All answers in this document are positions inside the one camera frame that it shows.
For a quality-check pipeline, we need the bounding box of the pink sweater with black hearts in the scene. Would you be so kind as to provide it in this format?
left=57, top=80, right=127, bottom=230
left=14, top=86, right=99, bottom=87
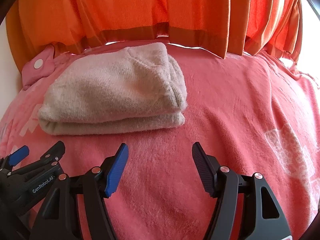
left=39, top=42, right=187, bottom=135

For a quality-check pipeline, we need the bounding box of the pink pouch with white button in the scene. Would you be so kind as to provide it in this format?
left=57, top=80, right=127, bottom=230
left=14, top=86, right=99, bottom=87
left=22, top=45, right=55, bottom=90

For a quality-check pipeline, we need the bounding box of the pink fleece blanket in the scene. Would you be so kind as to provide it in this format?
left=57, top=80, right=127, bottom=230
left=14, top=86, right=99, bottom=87
left=0, top=39, right=320, bottom=240

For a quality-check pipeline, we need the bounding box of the orange curtain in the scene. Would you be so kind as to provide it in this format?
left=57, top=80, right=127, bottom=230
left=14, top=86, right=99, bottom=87
left=5, top=0, right=303, bottom=70

